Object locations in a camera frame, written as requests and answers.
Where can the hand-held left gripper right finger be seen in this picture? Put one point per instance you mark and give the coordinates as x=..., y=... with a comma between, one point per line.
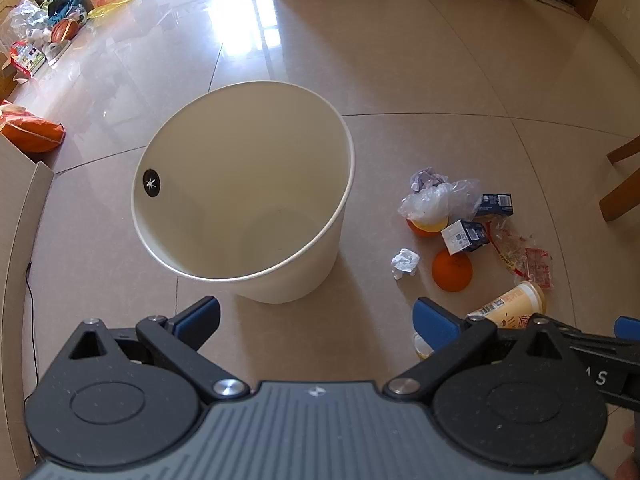
x=435, y=325

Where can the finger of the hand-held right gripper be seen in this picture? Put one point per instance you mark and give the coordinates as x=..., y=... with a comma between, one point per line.
x=629, y=327

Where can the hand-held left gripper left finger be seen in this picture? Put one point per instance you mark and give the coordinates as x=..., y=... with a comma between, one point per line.
x=197, y=320

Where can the orange peel half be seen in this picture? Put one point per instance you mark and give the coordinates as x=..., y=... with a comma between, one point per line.
x=425, y=230
x=452, y=271

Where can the white tissue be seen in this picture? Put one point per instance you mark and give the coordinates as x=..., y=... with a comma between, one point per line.
x=405, y=262

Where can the small blue white carton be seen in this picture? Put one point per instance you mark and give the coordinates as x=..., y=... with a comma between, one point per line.
x=495, y=205
x=462, y=237

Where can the clear wrapper with red print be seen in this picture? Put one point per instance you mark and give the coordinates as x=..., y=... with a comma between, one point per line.
x=510, y=250

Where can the clear plastic bag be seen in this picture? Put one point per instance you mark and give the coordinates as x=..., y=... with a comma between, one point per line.
x=440, y=202

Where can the white round trash bin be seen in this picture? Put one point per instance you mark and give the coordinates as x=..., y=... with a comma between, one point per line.
x=240, y=170

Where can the person's right hand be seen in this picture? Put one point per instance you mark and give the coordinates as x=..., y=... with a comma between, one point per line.
x=632, y=437

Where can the yellow plastic drink cup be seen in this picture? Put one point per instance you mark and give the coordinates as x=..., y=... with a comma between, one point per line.
x=515, y=305

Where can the small red white packet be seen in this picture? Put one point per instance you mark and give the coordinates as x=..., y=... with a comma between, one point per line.
x=540, y=267

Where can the crumpled pale purple paper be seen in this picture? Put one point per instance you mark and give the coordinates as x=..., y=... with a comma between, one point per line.
x=427, y=179

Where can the white board panel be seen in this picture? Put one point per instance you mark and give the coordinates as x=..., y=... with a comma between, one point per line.
x=20, y=220

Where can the orange bag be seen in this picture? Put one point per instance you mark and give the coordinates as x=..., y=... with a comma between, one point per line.
x=30, y=132

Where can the grey slipper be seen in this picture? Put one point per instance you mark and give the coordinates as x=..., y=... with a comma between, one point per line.
x=55, y=52

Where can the wooden cabinet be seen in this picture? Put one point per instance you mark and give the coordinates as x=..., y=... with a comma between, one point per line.
x=5, y=80

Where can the colourful printed box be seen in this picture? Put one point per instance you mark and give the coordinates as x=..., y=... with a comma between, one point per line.
x=27, y=57

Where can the basketball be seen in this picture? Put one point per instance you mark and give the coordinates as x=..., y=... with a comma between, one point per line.
x=65, y=30

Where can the yellow plastic bag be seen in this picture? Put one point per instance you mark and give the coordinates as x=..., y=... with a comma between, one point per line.
x=112, y=7

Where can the dark clothes pile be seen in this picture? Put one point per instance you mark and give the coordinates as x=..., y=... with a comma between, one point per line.
x=65, y=5

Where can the clear plastic bags pile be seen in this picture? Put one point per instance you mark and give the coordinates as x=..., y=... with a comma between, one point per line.
x=22, y=22

